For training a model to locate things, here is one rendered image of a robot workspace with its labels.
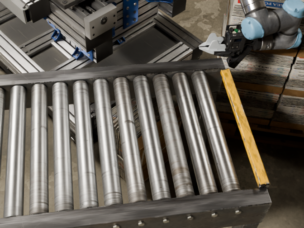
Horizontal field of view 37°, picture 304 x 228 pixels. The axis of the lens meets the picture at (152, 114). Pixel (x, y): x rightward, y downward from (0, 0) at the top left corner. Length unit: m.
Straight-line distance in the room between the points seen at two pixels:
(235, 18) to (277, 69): 0.32
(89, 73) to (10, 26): 1.20
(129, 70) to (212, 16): 1.58
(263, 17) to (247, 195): 0.61
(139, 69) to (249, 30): 0.38
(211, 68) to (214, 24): 1.44
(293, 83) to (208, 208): 0.98
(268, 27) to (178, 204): 0.68
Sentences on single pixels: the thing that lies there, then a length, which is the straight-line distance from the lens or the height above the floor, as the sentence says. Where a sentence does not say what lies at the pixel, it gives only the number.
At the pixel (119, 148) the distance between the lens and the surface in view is 1.96.
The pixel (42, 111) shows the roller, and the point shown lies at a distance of 1.39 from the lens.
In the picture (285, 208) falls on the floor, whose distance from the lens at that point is 2.21.
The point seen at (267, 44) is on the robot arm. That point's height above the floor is 0.79.
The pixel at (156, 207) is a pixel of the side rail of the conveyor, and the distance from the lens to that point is 1.20.
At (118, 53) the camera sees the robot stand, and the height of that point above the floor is 0.21.
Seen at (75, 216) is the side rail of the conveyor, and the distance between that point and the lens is 1.19.
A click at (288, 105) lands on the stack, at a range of 2.15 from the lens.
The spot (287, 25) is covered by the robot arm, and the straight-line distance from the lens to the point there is 1.60.
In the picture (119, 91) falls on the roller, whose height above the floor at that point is 0.80.
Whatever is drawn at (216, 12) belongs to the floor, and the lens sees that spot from 3.03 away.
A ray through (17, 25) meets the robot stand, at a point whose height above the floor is 0.21.
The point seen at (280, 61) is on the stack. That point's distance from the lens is 1.94.
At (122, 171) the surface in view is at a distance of 2.10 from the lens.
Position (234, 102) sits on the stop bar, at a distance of 1.40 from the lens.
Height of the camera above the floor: 1.87
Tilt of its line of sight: 52 degrees down
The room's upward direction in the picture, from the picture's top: 4 degrees clockwise
